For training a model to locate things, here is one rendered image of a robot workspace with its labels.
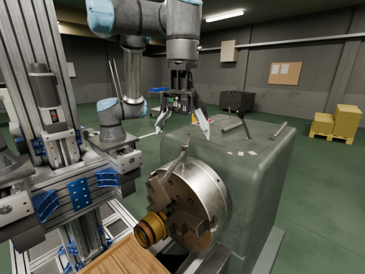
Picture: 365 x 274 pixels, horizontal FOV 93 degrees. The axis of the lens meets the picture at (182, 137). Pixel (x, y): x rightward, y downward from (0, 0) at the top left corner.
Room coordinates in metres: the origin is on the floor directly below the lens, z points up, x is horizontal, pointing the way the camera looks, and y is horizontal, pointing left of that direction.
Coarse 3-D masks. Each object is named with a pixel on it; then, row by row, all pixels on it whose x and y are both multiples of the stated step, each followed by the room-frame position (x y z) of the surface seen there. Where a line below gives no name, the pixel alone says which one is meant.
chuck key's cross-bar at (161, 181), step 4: (188, 140) 0.57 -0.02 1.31; (188, 144) 0.55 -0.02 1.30; (184, 152) 0.48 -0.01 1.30; (180, 156) 0.45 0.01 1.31; (176, 160) 0.40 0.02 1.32; (180, 160) 0.42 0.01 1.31; (172, 164) 0.37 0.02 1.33; (176, 164) 0.38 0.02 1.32; (172, 168) 0.34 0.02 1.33; (168, 172) 0.31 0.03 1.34; (164, 176) 0.29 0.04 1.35; (168, 176) 0.31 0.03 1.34; (160, 180) 0.27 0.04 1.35; (164, 180) 0.28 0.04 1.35; (160, 184) 0.27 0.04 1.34
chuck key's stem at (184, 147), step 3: (183, 144) 0.50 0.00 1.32; (186, 144) 0.50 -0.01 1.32; (183, 147) 0.49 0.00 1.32; (186, 147) 0.49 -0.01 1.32; (186, 150) 0.49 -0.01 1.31; (186, 153) 0.49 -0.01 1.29; (186, 156) 0.49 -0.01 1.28; (183, 159) 0.49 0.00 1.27; (186, 159) 0.50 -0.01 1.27; (183, 162) 0.49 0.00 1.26; (183, 165) 0.50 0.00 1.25; (183, 168) 0.50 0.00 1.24
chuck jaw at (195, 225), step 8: (176, 216) 0.42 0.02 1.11; (184, 216) 0.41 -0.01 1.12; (192, 216) 0.41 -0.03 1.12; (168, 224) 0.39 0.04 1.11; (176, 224) 0.38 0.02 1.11; (184, 224) 0.38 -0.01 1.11; (192, 224) 0.37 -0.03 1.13; (200, 224) 0.37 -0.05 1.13; (208, 224) 0.38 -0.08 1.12; (168, 232) 0.38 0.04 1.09; (176, 232) 0.39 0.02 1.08; (184, 232) 0.38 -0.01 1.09; (192, 232) 0.37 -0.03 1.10; (200, 232) 0.37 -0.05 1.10
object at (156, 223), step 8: (144, 216) 0.42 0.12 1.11; (152, 216) 0.41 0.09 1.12; (160, 216) 0.42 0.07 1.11; (136, 224) 0.39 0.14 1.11; (144, 224) 0.38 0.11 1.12; (152, 224) 0.38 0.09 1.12; (160, 224) 0.39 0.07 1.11; (136, 232) 0.39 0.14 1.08; (144, 232) 0.36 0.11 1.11; (152, 232) 0.37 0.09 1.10; (160, 232) 0.37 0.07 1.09; (144, 240) 0.38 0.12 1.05; (152, 240) 0.35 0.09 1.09; (144, 248) 0.36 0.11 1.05
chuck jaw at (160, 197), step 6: (156, 174) 0.53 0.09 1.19; (150, 180) 0.50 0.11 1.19; (156, 180) 0.51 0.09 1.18; (150, 186) 0.49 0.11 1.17; (156, 186) 0.49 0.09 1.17; (162, 186) 0.50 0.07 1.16; (150, 192) 0.49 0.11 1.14; (156, 192) 0.48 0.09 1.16; (162, 192) 0.49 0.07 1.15; (150, 198) 0.47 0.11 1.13; (156, 198) 0.46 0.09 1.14; (162, 198) 0.47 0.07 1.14; (168, 198) 0.48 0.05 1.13; (150, 204) 0.46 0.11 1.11; (156, 204) 0.45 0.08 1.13; (162, 204) 0.45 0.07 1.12; (150, 210) 0.43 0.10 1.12; (156, 210) 0.43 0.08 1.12
